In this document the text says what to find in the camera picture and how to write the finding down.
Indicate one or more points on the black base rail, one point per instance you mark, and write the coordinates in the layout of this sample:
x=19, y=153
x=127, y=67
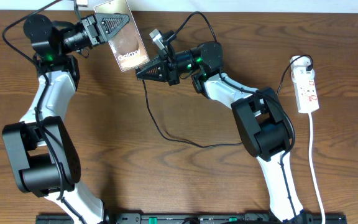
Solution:
x=304, y=218

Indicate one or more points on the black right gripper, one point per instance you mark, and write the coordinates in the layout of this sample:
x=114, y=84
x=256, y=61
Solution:
x=167, y=72

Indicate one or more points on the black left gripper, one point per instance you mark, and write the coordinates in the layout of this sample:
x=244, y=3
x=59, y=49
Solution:
x=92, y=25

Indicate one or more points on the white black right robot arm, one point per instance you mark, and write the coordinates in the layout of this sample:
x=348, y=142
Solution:
x=265, y=129

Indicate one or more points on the white power strip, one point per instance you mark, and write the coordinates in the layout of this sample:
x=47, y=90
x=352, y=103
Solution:
x=305, y=91

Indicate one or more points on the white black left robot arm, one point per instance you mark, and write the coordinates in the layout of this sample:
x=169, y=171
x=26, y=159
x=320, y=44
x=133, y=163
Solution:
x=42, y=156

